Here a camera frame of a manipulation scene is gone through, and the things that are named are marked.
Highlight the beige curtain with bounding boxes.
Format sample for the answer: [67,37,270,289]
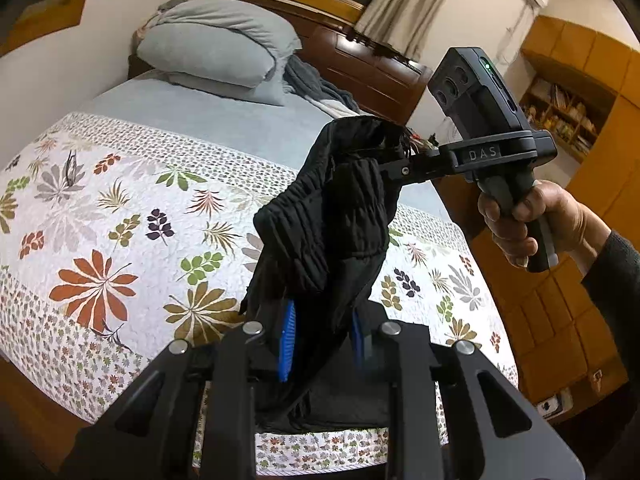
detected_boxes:
[354,0,442,60]

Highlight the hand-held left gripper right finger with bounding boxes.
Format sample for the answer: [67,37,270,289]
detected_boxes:
[349,309,587,480]

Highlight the person's right forearm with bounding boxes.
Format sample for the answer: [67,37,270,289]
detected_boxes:
[570,229,640,398]

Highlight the white power strip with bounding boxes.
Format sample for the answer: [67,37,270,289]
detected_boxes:
[536,391,574,419]

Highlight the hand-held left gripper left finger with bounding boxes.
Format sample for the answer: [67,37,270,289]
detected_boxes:
[60,300,297,480]

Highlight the wooden wall shelf with items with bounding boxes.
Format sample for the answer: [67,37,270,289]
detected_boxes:
[519,45,617,165]

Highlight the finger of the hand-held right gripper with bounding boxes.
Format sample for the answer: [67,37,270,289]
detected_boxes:
[377,145,457,187]

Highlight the wooden wardrobe cabinets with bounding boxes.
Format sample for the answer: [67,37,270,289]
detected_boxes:
[467,14,640,413]

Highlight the floral quilted bedspread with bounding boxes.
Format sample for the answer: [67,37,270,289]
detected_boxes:
[0,111,519,479]

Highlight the black pants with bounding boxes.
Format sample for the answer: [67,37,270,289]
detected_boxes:
[239,115,442,436]

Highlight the white fleece cloth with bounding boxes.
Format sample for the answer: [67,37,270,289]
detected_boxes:
[320,100,357,120]

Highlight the grey-blue bed sheet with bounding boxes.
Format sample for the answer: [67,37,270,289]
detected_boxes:
[67,69,448,223]

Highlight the eyeglasses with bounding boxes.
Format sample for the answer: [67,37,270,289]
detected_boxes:
[61,149,85,187]

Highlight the large folded grey-blue pillow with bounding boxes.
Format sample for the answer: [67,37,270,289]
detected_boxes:
[136,0,304,92]

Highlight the dark grey knit blanket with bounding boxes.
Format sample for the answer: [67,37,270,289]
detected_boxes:
[282,54,362,117]

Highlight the person's right hand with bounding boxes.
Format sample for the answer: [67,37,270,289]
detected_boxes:
[476,179,614,274]

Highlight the flat grey-blue pillow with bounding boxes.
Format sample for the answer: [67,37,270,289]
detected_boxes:
[165,70,292,108]

